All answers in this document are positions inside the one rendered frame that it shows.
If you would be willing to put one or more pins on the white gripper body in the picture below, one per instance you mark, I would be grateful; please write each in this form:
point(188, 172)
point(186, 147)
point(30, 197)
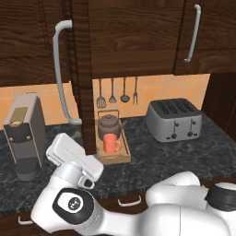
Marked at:
point(73, 152)

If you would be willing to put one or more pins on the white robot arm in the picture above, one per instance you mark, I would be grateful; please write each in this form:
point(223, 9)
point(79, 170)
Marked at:
point(159, 215)

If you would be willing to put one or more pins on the orange mug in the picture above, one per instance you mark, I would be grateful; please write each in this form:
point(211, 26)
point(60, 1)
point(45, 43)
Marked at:
point(110, 143)

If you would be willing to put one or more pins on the dark brown kettle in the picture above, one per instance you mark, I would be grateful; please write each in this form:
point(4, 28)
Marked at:
point(108, 124)

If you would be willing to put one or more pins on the wooden tray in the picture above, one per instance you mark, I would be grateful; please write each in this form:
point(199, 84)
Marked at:
point(120, 155)

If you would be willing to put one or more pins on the dark wood cabinet door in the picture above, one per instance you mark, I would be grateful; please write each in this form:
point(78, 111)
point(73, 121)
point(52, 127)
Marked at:
point(27, 43)
point(215, 37)
point(82, 76)
point(135, 37)

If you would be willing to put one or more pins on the tall dark wood cabinet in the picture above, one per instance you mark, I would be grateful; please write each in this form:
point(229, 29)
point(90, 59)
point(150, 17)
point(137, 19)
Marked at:
point(221, 101)

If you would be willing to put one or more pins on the grey coffee machine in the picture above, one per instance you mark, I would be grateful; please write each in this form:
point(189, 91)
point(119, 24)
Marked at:
point(24, 135)

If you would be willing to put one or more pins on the hanging slotted spatula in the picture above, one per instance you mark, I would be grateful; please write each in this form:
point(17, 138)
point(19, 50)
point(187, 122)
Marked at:
point(101, 101)

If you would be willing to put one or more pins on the dark wood drawer front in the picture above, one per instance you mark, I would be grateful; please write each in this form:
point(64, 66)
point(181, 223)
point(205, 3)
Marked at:
point(107, 206)
point(12, 226)

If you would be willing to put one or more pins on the hanging metal skimmer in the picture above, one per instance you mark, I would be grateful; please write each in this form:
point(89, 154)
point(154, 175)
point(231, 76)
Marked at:
point(112, 97)

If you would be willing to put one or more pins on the hanging metal ladle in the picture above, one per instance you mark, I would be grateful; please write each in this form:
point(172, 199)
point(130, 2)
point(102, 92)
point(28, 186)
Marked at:
point(124, 97)

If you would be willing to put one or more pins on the hanging metal fork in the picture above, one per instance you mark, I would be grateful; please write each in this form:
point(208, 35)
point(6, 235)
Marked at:
point(135, 92)

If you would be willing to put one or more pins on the silver four-slot toaster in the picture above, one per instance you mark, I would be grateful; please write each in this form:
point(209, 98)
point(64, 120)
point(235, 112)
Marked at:
point(173, 121)

